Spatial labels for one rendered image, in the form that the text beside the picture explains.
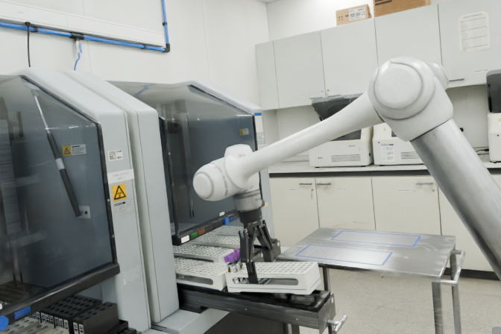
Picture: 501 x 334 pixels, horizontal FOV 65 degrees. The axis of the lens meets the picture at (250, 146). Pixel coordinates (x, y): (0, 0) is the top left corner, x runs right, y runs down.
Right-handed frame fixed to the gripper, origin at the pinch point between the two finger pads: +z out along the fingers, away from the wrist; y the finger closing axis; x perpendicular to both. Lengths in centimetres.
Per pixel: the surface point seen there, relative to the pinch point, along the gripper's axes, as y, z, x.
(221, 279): -4.5, 1.5, 13.5
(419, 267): 32, 11, -42
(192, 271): -3.1, -0.7, 26.7
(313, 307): -5.9, 8.7, -19.3
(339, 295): 171, 84, 48
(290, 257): 28.7, 5.7, 4.4
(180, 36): 140, -137, 127
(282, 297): -0.4, 8.6, -6.5
